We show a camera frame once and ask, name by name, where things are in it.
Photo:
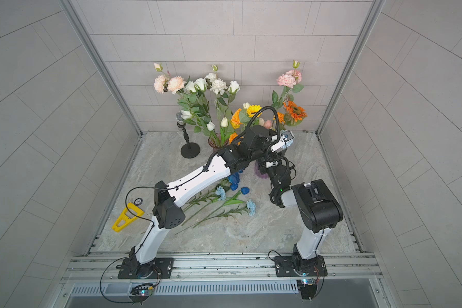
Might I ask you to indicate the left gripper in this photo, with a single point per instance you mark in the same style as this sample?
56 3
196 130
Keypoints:
273 155

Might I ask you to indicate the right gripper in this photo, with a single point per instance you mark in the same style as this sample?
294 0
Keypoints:
262 165

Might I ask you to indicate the blue purple glass vase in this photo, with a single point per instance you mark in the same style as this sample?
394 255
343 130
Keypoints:
258 172

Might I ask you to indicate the light blue carnation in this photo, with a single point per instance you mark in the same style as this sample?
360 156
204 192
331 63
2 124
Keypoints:
229 209
219 194

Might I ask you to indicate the yellow sunflower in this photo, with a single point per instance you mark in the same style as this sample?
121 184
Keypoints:
251 110

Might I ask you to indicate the pink glass vase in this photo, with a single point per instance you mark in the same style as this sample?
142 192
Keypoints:
216 146

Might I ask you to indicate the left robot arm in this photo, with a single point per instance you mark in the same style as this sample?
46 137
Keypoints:
255 143

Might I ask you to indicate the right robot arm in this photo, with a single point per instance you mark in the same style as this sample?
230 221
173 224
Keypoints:
319 210

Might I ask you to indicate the right vase bouquet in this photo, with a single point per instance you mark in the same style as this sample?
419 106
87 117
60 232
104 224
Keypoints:
288 112

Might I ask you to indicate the vase bouquet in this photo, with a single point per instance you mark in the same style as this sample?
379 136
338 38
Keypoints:
204 102
288 112

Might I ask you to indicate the left vase bouquet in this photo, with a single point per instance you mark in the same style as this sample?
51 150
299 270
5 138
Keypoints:
204 102

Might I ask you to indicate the black round stand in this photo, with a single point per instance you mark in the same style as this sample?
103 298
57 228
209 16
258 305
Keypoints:
189 150

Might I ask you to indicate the right circuit board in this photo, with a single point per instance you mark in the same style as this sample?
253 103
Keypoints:
307 288

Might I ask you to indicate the circuit board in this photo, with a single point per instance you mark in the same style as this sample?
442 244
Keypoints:
142 292
307 288

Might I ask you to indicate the yellow plastic piece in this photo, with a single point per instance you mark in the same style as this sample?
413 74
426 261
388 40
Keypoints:
128 216

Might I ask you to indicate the left circuit board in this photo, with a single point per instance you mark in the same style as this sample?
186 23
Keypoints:
142 292

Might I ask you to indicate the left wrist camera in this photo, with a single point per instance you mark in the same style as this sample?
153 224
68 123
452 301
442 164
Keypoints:
285 140

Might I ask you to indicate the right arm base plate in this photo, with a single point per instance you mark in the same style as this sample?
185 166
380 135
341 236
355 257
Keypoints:
295 266

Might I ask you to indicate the aluminium rail frame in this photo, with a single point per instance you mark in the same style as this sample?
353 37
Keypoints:
215 274

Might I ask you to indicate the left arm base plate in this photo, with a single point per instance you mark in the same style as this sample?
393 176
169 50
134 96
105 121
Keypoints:
158 268

